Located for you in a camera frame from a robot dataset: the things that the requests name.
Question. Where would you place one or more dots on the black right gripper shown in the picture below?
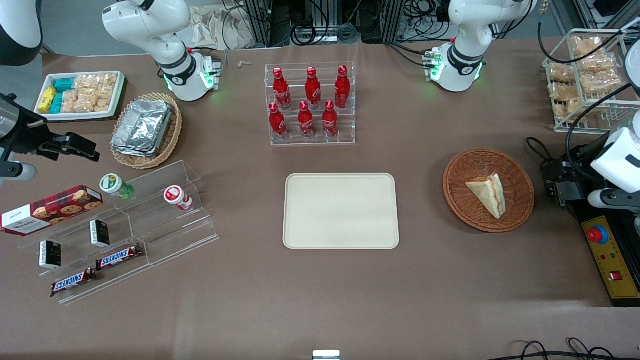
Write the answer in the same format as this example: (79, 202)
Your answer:
(25, 136)

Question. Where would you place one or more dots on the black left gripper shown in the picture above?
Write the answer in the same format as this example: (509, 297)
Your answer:
(579, 159)

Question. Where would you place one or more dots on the triangular sandwich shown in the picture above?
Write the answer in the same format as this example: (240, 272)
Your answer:
(489, 194)

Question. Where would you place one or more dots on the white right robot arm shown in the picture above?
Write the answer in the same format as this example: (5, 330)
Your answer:
(150, 25)

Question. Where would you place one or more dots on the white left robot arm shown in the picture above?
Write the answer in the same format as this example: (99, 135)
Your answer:
(465, 30)

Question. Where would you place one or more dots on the aluminium foil tray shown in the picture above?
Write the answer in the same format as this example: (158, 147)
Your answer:
(132, 153)
(142, 125)

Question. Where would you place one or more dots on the white rectangular snack tray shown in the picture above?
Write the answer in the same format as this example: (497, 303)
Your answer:
(117, 102)

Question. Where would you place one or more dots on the oval light wicker basket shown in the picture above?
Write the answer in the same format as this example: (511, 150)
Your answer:
(172, 132)

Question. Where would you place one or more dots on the round brown wicker basket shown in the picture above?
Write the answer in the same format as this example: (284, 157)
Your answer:
(462, 200)

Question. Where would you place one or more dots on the beige rectangular tray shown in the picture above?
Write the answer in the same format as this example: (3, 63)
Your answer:
(341, 211)

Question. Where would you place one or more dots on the green capped small bottle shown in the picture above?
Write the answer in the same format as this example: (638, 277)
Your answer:
(114, 185)

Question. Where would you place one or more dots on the clear bag of crackers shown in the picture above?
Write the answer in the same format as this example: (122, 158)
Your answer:
(70, 101)
(103, 99)
(87, 100)
(95, 81)

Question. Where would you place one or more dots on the teal snack packet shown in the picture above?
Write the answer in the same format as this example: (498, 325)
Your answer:
(64, 84)
(57, 103)

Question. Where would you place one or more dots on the clear bag of pastries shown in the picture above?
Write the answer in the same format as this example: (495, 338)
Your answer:
(602, 85)
(562, 73)
(586, 46)
(566, 107)
(599, 65)

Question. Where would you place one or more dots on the yellow snack packet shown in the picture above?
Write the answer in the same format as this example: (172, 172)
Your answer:
(47, 100)

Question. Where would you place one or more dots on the red tartan cookie box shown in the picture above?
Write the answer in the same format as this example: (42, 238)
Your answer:
(50, 210)

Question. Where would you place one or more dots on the small black white box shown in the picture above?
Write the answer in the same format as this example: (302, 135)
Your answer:
(50, 254)
(99, 233)

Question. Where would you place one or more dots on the red capped small bottle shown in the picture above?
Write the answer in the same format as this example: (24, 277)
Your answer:
(176, 196)

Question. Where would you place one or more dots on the yellow emergency stop box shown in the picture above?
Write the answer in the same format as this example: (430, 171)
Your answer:
(612, 260)

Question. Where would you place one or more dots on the snickers chocolate bar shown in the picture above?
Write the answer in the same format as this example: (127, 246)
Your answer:
(119, 257)
(72, 282)

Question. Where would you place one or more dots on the clear acrylic stepped display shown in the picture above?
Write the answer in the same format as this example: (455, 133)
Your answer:
(170, 235)

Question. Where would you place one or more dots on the beige cloth bag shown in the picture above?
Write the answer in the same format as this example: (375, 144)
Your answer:
(215, 30)

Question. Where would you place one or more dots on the small clear plastic piece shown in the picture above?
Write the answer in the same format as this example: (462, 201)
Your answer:
(244, 63)

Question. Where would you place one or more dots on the red cola bottle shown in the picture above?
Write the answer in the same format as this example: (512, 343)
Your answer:
(342, 86)
(313, 87)
(305, 121)
(329, 120)
(281, 89)
(276, 121)

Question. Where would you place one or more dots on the clear acrylic bottle rack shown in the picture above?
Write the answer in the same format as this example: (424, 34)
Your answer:
(350, 135)

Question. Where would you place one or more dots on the aluminium equipment frame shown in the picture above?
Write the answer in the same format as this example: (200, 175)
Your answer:
(260, 22)

